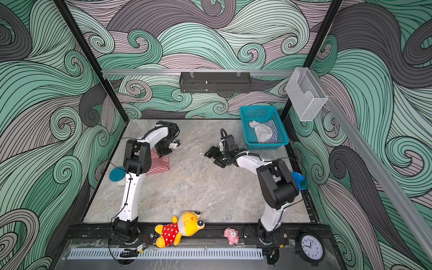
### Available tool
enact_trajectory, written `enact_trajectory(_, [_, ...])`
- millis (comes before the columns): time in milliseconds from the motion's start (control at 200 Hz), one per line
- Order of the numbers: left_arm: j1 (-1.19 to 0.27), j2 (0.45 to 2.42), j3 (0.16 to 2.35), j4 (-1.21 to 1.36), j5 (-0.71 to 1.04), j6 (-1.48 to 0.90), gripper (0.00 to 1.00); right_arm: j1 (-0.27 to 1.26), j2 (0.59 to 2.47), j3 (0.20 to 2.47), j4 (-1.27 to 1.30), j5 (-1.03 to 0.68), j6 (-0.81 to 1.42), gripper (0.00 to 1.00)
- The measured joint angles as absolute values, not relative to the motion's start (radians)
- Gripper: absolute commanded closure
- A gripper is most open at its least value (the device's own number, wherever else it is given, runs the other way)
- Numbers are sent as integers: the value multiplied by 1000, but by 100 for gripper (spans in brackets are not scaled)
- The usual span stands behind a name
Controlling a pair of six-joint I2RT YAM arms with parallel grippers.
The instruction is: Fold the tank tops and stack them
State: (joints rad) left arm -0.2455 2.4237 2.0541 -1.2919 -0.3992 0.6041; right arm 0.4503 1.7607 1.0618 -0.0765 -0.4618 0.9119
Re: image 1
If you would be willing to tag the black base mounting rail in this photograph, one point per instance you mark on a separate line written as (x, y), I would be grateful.
(249, 233)

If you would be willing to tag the grey tank top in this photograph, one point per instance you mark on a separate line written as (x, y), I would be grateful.
(262, 131)

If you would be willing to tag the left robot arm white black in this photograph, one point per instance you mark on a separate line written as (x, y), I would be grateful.
(137, 162)

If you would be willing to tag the white slotted cable duct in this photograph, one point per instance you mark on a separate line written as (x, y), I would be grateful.
(172, 253)

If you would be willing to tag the black round wall clock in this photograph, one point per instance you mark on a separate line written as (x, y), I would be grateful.
(309, 246)

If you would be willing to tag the blue white striped tank top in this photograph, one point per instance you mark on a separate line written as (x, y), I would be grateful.
(275, 137)

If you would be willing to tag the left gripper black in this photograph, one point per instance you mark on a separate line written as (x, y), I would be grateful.
(161, 153)

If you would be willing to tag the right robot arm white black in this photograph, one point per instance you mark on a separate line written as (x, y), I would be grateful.
(277, 184)

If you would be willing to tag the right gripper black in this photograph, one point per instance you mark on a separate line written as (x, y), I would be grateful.
(215, 155)

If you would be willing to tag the small pink plush toy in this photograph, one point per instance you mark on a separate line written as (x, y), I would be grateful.
(232, 236)

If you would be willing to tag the clear plastic wall bin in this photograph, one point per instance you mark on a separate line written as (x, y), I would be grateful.
(306, 93)

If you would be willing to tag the teal plastic basket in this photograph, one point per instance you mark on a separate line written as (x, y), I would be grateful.
(261, 114)

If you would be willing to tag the aluminium rail wall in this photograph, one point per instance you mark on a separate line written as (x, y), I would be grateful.
(177, 72)
(345, 116)

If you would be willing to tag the aluminium rail right wall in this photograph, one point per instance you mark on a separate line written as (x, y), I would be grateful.
(345, 116)

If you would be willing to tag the aluminium rail back wall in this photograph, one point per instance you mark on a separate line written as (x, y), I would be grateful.
(177, 72)

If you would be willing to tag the black perforated metal shelf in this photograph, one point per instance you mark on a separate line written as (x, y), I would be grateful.
(221, 83)

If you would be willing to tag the teal round lid left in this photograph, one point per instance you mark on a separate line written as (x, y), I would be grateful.
(118, 176)

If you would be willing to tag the red white striped tank top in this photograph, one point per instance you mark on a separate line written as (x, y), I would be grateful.
(159, 164)

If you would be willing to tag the yellow plush toy red dress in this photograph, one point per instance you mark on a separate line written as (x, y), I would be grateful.
(187, 224)

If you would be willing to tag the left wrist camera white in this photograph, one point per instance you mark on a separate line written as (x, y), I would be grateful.
(174, 144)

